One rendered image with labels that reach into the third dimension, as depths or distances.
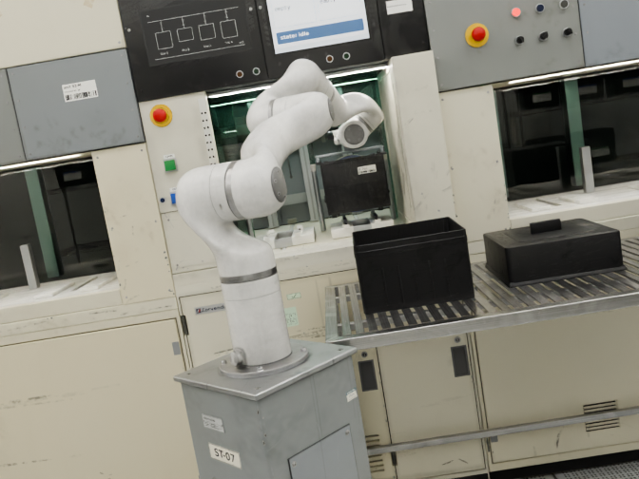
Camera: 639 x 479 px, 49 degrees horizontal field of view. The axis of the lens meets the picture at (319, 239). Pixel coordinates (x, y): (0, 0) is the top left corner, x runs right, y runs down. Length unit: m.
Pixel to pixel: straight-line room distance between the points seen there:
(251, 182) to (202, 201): 0.12
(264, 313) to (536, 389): 1.16
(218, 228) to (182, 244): 0.76
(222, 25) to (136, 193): 0.56
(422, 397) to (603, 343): 0.59
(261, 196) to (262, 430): 0.44
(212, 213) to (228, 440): 0.45
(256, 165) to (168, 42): 0.88
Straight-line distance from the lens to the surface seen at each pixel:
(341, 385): 1.46
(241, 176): 1.35
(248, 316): 1.40
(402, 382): 2.24
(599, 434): 2.45
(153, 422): 2.34
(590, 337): 2.33
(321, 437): 1.45
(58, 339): 2.34
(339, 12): 2.13
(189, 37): 2.16
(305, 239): 2.32
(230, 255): 1.39
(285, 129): 1.60
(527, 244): 1.80
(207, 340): 2.22
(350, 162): 2.31
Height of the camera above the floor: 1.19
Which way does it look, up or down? 8 degrees down
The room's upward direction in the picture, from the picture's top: 10 degrees counter-clockwise
